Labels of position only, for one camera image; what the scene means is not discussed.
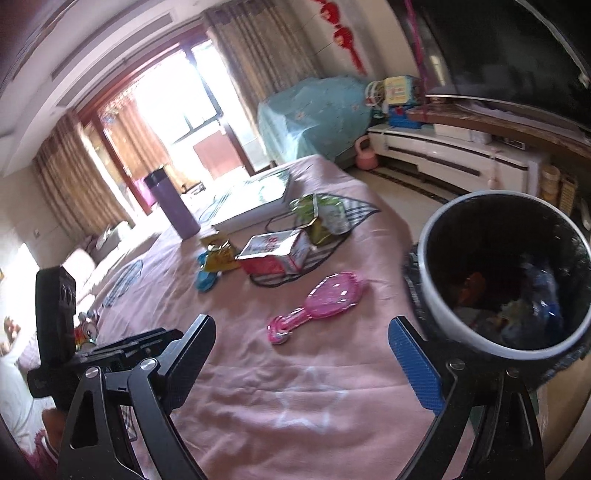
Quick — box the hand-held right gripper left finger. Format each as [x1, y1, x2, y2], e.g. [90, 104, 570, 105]
[56, 314, 217, 480]

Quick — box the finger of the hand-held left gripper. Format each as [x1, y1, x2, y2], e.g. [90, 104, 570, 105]
[76, 342, 172, 370]
[90, 326, 186, 347]

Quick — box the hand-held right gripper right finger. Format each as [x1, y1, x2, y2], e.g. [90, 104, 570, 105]
[388, 316, 546, 480]

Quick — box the white and red carton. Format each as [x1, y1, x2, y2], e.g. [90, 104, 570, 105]
[235, 229, 317, 277]

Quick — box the white bin with black liner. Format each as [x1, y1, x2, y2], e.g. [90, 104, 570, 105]
[402, 190, 591, 394]

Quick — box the person's left hand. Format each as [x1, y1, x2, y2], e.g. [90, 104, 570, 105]
[42, 408, 70, 457]

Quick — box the red drink can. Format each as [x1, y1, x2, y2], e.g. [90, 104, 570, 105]
[73, 318, 99, 348]

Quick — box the pale pink sofa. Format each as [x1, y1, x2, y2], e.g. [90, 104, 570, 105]
[0, 220, 140, 444]

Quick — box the blue plastic wrapper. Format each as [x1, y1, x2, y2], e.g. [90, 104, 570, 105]
[196, 251, 223, 293]

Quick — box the yellow snack packet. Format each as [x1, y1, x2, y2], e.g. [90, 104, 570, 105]
[200, 232, 242, 274]

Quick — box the pink hairbrush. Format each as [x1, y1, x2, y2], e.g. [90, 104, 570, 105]
[268, 272, 366, 346]

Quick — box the beige patterned curtain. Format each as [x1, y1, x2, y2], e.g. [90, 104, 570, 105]
[203, 0, 325, 100]
[32, 115, 135, 237]

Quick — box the purple thermos flask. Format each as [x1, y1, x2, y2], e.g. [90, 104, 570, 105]
[144, 168, 202, 241]

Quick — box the magenta box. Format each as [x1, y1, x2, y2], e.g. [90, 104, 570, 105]
[134, 178, 153, 211]

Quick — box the thick white book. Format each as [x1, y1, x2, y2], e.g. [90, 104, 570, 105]
[211, 185, 293, 230]

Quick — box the green snack packet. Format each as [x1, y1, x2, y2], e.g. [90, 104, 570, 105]
[290, 194, 352, 248]

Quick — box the green cover book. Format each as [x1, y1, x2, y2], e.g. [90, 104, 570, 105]
[210, 166, 294, 226]

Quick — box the sheer orange curtain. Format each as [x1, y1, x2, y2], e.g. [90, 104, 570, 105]
[104, 90, 167, 182]

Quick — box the reddish brown cabinet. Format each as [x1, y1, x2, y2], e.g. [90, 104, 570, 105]
[193, 130, 245, 179]

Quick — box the white television cabinet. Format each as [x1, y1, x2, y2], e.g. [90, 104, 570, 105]
[367, 104, 591, 219]

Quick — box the glass jar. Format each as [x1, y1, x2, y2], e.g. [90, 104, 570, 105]
[542, 165, 561, 197]

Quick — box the yellow wicker box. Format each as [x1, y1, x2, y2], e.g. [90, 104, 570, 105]
[560, 175, 579, 213]

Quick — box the blue toy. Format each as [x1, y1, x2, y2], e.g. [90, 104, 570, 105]
[388, 107, 424, 130]

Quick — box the wooden sliding glass door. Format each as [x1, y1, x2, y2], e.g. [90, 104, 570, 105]
[76, 23, 274, 217]

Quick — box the teal cloth furniture cover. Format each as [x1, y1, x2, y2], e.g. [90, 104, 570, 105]
[257, 76, 378, 163]

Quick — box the ceiling air vent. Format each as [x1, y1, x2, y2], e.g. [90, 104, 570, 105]
[50, 11, 174, 83]

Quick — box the white and green basket toy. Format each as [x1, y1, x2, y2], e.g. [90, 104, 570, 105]
[365, 80, 387, 110]

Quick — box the yellow toy house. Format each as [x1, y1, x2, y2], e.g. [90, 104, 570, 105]
[382, 75, 419, 110]

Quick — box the black flat television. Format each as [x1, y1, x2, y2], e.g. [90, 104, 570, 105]
[409, 0, 591, 139]

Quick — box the red hanging heart decoration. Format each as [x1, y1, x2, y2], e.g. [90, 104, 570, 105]
[314, 0, 368, 75]

